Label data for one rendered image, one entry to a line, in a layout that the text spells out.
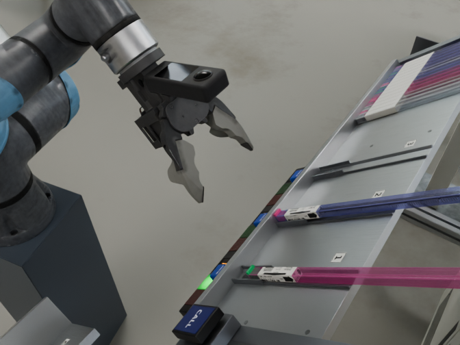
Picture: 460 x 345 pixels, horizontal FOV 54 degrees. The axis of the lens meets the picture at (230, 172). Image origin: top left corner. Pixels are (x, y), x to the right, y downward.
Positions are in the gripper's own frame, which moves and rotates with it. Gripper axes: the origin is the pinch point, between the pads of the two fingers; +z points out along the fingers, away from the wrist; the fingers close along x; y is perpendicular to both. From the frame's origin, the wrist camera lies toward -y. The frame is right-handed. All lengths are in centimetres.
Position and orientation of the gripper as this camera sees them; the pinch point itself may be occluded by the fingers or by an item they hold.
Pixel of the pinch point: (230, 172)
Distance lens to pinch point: 66.5
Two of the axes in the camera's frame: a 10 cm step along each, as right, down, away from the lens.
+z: 5.7, 7.8, 2.6
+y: -5.8, 1.6, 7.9
